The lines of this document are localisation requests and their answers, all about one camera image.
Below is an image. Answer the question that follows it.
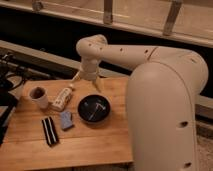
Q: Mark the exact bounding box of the wooden board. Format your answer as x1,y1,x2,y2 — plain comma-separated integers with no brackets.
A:
0,77,132,171

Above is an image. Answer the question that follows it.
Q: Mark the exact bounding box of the blue sponge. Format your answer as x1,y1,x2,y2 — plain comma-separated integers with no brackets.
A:
60,111,74,130

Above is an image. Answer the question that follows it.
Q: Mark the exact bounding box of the black striped rectangular block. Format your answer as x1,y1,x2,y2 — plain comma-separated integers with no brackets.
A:
42,117,59,146

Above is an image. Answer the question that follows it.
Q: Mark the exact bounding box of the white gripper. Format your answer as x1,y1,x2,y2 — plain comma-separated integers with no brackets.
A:
71,59,101,92

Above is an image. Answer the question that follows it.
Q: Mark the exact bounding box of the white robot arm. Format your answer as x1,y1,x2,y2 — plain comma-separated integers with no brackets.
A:
75,35,209,171

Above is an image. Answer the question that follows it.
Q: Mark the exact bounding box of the white plastic bottle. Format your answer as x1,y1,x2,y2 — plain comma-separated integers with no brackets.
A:
52,84,74,111

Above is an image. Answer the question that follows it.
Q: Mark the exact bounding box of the black equipment with cables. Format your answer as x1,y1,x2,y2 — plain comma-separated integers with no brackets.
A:
0,53,26,145

